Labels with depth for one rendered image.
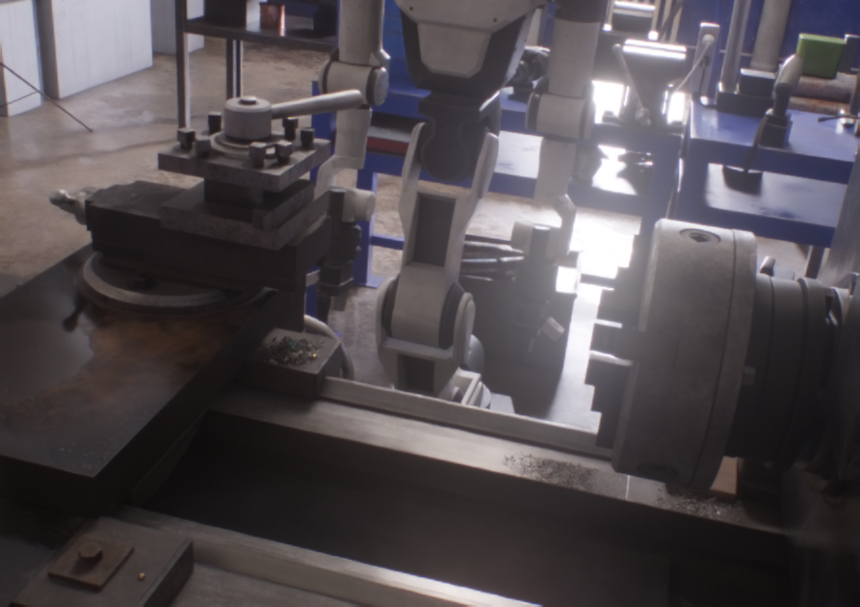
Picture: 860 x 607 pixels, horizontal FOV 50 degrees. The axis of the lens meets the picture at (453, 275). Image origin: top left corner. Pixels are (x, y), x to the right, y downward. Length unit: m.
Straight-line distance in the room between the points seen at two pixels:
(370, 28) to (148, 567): 1.27
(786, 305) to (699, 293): 0.09
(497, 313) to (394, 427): 1.83
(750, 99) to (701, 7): 4.98
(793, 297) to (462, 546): 0.54
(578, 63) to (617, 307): 0.98
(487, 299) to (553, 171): 1.16
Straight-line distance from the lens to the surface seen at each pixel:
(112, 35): 6.30
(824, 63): 4.12
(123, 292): 1.29
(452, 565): 1.19
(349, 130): 1.99
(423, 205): 1.96
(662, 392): 0.82
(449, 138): 1.91
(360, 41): 1.96
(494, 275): 3.03
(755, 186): 2.97
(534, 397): 2.92
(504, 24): 1.80
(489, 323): 3.04
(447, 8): 1.82
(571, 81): 1.86
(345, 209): 2.01
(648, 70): 2.48
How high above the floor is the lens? 1.51
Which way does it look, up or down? 25 degrees down
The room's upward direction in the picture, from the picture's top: 6 degrees clockwise
